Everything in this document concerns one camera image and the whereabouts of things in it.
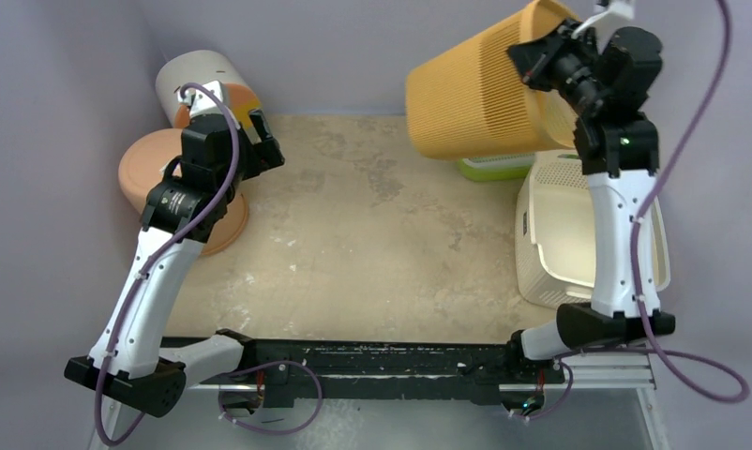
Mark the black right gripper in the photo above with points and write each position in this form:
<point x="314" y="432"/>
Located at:
<point x="538" y="52"/>

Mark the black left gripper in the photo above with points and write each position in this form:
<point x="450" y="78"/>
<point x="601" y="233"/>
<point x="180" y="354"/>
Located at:
<point x="263" y="156"/>

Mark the yellow orange slatted bin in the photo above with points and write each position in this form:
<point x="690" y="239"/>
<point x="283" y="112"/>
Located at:
<point x="469" y="101"/>

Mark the peach plastic bucket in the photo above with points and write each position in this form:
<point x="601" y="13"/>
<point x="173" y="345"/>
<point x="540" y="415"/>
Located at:
<point x="142" y="167"/>

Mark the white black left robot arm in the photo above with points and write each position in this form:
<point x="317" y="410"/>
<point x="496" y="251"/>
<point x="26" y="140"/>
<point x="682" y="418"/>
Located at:
<point x="179" y="214"/>

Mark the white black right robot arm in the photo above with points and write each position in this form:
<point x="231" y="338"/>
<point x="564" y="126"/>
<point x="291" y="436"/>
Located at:
<point x="618" y="147"/>

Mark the round drawer cabinet white orange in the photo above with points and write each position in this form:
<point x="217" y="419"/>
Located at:
<point x="202" y="67"/>

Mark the green perforated plastic basket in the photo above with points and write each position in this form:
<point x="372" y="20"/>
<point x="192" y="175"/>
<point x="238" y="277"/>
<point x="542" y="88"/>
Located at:
<point x="496" y="168"/>

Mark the cream perforated laundry basket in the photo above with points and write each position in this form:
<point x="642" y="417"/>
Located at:
<point x="555" y="232"/>

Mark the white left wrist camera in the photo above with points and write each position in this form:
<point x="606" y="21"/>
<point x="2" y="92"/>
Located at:
<point x="203" y="99"/>

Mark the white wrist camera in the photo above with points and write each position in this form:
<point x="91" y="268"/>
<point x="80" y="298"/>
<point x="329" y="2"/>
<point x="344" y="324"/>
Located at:
<point x="203" y="99"/>
<point x="608" y="16"/>

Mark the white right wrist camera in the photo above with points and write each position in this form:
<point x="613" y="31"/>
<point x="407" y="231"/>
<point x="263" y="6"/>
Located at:
<point x="608" y="16"/>

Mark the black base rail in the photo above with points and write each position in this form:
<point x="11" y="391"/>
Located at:
<point x="285" y="370"/>

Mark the aluminium extrusion frame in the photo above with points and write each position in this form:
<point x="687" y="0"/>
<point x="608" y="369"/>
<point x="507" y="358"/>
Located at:
<point x="623" y="369"/>

